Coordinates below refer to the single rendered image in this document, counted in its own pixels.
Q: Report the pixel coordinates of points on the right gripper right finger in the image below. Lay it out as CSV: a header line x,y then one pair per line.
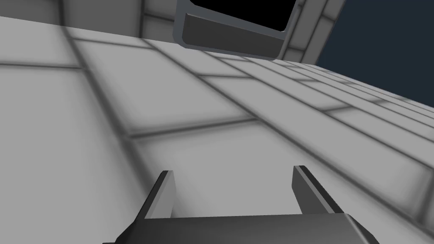
x,y
312,195

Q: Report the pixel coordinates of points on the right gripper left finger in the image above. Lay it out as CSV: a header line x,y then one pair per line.
x,y
162,198

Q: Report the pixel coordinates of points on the grey framed window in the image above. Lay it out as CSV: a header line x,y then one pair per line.
x,y
234,37

